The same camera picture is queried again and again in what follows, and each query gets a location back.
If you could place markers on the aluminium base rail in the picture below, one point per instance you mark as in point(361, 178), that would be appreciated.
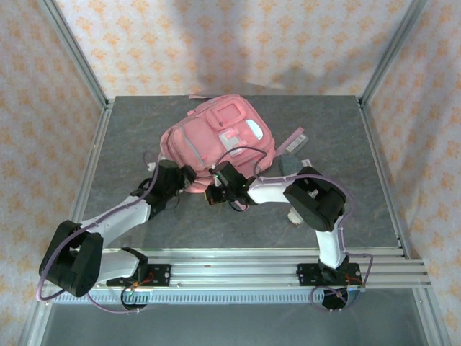
point(234, 274)

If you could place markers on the aluminium table side rail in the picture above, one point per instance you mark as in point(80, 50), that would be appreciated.
point(86, 180)
point(384, 180)

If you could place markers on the clear packet with pink strip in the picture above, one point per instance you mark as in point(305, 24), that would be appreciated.
point(297, 143)

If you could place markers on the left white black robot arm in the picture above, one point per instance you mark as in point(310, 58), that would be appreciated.
point(119, 220)

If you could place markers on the white black printed pack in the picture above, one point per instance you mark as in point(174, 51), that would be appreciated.
point(293, 218)

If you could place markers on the aluminium frame post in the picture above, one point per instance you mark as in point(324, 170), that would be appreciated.
point(389, 54)
point(78, 54)

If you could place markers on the pink student backpack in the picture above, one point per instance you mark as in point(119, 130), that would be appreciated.
point(201, 144)

